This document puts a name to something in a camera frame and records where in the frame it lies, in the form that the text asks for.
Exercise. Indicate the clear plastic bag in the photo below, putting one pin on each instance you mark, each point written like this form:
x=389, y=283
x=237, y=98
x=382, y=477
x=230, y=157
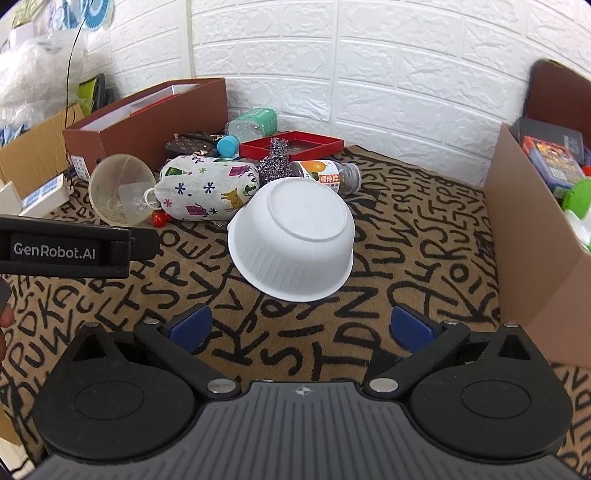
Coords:
x=34, y=78

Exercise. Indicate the small blue cap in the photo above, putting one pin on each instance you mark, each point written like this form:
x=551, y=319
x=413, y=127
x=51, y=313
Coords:
x=227, y=145

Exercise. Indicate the orange label plastic bottle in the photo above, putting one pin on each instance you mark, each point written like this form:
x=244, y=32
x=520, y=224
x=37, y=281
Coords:
x=323, y=174

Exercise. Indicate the printed white cloth pouch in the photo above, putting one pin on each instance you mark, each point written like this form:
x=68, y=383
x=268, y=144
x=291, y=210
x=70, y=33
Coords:
x=207, y=189

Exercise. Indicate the large cardboard box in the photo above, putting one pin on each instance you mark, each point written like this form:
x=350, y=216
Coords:
x=521, y=240

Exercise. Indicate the small red tomato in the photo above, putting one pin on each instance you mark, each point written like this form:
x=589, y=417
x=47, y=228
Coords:
x=159, y=218

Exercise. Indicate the blue paper decorations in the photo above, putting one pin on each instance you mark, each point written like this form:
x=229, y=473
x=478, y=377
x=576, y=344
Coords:
x=78, y=14

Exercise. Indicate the steel wool scrubber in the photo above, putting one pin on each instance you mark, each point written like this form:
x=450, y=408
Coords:
x=274, y=161

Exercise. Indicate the brown shoe box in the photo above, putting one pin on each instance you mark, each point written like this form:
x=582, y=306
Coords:
x=138, y=131

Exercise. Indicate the brown box at right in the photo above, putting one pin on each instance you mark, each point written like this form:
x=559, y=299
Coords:
x=561, y=92

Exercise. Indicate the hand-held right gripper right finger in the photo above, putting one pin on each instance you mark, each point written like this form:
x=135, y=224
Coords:
x=411, y=326

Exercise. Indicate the dark patterned wallet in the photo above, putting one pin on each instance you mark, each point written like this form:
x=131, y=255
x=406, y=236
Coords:
x=194, y=142

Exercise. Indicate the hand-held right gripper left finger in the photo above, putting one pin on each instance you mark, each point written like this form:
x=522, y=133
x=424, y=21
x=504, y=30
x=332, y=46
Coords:
x=191, y=326

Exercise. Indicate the green label plastic bottle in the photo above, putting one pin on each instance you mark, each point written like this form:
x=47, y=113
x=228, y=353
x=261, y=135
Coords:
x=251, y=122

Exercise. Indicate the white paper bowl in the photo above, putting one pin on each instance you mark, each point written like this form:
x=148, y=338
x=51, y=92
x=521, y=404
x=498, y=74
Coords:
x=293, y=240

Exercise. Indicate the white round object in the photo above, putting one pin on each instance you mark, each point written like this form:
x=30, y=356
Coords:
x=582, y=230

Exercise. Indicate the dark grey book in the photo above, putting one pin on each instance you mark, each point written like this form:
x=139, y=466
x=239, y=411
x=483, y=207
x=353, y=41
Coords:
x=549, y=131

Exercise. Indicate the open cardboard box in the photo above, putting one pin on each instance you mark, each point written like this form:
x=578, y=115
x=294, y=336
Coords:
x=32, y=152

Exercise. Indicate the white and blue packet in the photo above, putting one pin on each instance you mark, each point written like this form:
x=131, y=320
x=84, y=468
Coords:
x=44, y=194

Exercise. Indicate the green sheet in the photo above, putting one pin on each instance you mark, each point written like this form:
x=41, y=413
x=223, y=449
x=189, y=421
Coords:
x=85, y=94

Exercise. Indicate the clear plastic funnel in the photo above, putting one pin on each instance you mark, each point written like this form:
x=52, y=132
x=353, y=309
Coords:
x=121, y=191

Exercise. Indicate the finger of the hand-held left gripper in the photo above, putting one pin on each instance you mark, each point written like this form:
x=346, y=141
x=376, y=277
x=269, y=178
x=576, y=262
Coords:
x=144, y=244

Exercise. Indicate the blue printed game box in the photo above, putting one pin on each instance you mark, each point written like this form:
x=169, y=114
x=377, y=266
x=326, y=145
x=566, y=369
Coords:
x=551, y=161

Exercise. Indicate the red shallow tray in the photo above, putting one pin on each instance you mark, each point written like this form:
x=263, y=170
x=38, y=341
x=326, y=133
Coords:
x=300, y=141

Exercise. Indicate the person's left hand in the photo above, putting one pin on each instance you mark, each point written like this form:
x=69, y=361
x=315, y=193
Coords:
x=4, y=323

